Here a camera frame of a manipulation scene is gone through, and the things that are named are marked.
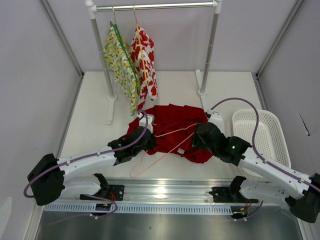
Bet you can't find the red skirt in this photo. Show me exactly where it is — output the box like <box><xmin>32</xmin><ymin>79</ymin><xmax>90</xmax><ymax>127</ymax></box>
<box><xmin>126</xmin><ymin>103</ymin><xmax>214</xmax><ymax>165</ymax></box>

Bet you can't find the pink wire hanger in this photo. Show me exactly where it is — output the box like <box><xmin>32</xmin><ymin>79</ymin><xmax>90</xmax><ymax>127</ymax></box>
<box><xmin>129</xmin><ymin>121</ymin><xmax>200</xmax><ymax>179</ymax></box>

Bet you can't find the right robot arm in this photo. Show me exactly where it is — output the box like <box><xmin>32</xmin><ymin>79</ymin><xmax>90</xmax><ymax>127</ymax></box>
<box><xmin>193</xmin><ymin>122</ymin><xmax>320</xmax><ymax>223</ymax></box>

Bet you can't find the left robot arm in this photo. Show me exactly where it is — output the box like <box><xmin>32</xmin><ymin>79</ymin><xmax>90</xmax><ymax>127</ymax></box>
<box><xmin>27</xmin><ymin>126</ymin><xmax>156</xmax><ymax>206</ymax></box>

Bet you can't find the white skirt care label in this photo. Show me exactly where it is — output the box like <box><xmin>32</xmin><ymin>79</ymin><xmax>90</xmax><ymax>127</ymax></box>
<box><xmin>177</xmin><ymin>148</ymin><xmax>185</xmax><ymax>155</ymax></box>

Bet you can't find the yellow hanger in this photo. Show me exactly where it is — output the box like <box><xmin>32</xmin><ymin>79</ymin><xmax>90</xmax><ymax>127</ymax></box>
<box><xmin>133</xmin><ymin>5</ymin><xmax>147</xmax><ymax>79</ymax></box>

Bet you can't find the green hanger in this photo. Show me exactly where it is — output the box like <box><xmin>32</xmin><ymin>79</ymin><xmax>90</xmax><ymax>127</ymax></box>
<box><xmin>104</xmin><ymin>21</ymin><xmax>137</xmax><ymax>83</ymax></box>

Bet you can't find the red floral print garment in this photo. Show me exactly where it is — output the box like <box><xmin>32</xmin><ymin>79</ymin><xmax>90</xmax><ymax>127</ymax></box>
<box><xmin>129</xmin><ymin>26</ymin><xmax>159</xmax><ymax>111</ymax></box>

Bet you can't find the white perforated basket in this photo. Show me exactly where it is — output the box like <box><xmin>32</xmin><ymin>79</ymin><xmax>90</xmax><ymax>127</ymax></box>
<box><xmin>232</xmin><ymin>109</ymin><xmax>292</xmax><ymax>168</ymax></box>

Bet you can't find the lemon print garment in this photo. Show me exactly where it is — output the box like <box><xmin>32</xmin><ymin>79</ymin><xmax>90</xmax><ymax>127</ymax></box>
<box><xmin>103</xmin><ymin>22</ymin><xmax>141</xmax><ymax>116</ymax></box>

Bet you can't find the white clothes rack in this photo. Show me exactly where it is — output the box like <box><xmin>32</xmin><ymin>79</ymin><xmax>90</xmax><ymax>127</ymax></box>
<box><xmin>85</xmin><ymin>0</ymin><xmax>222</xmax><ymax>125</ymax></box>

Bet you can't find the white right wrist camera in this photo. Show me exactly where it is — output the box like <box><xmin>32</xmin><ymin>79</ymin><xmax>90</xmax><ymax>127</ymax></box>
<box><xmin>205</xmin><ymin>111</ymin><xmax>225</xmax><ymax>133</ymax></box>

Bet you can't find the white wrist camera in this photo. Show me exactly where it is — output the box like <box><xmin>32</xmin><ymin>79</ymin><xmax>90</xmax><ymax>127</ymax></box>
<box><xmin>205</xmin><ymin>111</ymin><xmax>225</xmax><ymax>133</ymax></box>
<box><xmin>137</xmin><ymin>113</ymin><xmax>155</xmax><ymax>134</ymax></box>

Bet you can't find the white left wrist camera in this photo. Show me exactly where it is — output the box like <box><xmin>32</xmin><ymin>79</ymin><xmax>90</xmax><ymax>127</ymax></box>
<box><xmin>137</xmin><ymin>113</ymin><xmax>155</xmax><ymax>134</ymax></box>

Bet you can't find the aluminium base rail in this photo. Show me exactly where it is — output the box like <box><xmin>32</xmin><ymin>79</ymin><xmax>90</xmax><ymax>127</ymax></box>
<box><xmin>33</xmin><ymin>177</ymin><xmax>307</xmax><ymax>206</ymax></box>

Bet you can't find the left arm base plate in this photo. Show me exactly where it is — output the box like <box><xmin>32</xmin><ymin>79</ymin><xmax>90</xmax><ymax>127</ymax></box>
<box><xmin>79</xmin><ymin>184</ymin><xmax>125</xmax><ymax>201</ymax></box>

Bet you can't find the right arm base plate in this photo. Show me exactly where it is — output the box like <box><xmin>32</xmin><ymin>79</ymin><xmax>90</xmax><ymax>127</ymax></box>
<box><xmin>208</xmin><ymin>186</ymin><xmax>248</xmax><ymax>204</ymax></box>

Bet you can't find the perforated cable tray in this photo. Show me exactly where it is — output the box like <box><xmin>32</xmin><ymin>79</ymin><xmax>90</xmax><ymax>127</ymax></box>
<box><xmin>44</xmin><ymin>202</ymin><xmax>233</xmax><ymax>216</ymax></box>

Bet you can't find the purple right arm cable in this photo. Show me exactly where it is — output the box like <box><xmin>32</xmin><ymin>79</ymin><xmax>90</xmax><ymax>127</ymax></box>
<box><xmin>206</xmin><ymin>97</ymin><xmax>320</xmax><ymax>195</ymax></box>

